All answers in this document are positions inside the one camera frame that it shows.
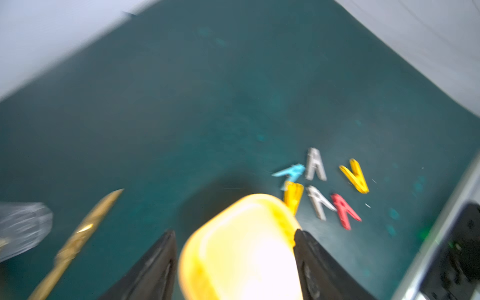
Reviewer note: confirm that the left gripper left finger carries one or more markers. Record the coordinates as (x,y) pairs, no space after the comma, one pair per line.
(152,277)

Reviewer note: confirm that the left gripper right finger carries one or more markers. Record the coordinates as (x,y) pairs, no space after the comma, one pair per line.
(321,276)

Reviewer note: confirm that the red clothespin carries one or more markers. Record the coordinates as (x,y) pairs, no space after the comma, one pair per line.
(344,211)

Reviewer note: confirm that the grey clothespin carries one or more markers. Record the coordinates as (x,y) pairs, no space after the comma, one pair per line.
(315,165)
(319,201)

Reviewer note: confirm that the yellow plastic storage box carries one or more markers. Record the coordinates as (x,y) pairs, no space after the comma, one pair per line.
(244,253)

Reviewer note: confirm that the yellow clothespin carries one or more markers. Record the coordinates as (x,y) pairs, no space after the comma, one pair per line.
(293,192)
(355,176)

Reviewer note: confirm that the teal clothespin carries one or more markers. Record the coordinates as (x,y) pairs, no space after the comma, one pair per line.
(292,174)

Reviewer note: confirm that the clear drinking glass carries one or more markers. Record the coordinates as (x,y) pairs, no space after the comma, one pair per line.
(23,226)

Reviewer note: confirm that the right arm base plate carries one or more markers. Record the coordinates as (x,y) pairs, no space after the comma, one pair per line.
(455,270)

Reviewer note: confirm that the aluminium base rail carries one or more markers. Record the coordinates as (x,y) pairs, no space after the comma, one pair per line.
(465,193)

